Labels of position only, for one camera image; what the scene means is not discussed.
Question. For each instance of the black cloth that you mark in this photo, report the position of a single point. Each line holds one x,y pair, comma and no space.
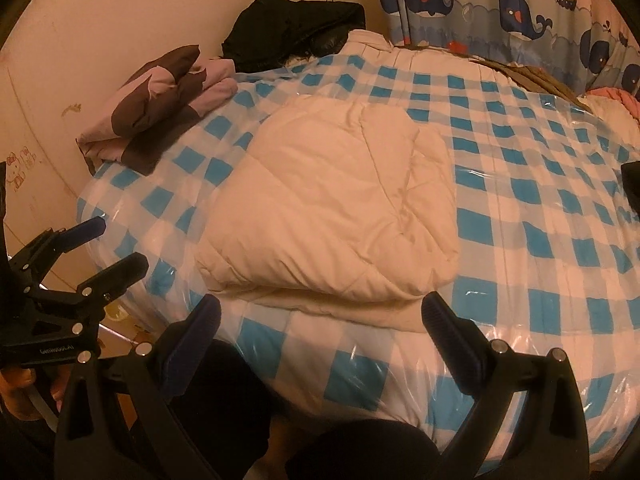
631,182

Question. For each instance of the black padded jacket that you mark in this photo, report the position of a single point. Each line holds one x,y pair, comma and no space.
290,25

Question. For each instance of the cream quilted jacket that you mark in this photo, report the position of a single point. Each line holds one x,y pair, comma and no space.
340,200

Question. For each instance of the pink cloth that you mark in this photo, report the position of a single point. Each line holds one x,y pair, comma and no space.
615,100

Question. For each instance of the purple and brown folded cloth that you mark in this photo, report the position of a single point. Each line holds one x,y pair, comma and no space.
150,95

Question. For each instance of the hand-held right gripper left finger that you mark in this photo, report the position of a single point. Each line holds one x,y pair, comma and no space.
192,342

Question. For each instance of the olive grey cloth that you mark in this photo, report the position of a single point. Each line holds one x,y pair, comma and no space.
540,80

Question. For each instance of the white bed quilt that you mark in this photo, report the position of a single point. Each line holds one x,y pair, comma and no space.
367,42

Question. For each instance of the blue checked plastic sheet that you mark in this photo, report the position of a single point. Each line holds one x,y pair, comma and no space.
525,210

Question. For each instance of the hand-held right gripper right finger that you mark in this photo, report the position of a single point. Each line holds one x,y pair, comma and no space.
450,342

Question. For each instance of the whale print curtain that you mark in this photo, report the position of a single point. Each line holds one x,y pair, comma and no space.
500,5

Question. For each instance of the person's left hand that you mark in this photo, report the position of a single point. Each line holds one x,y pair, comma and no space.
15,390

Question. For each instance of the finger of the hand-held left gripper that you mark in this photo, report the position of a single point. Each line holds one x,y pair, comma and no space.
85,230
120,270

